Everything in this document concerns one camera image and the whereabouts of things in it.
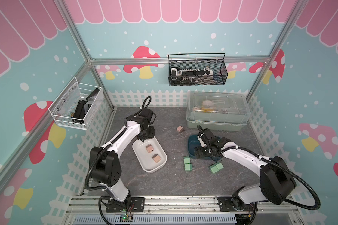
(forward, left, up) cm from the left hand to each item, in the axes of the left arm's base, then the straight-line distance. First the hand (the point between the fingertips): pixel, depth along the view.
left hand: (149, 138), depth 87 cm
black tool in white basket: (+2, +34, +21) cm, 40 cm away
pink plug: (+15, -19, -10) cm, 26 cm away
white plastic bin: (-5, 0, -12) cm, 13 cm away
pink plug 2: (-1, +1, -11) cm, 11 cm away
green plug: (-14, -24, -10) cm, 29 cm away
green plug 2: (-12, -44, -11) cm, 47 cm away
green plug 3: (-14, -40, -10) cm, 43 cm away
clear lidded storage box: (+21, -46, +3) cm, 51 cm away
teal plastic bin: (+4, -28, -10) cm, 31 cm away
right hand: (-6, -31, -6) cm, 33 cm away
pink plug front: (-8, -4, -10) cm, 14 cm away
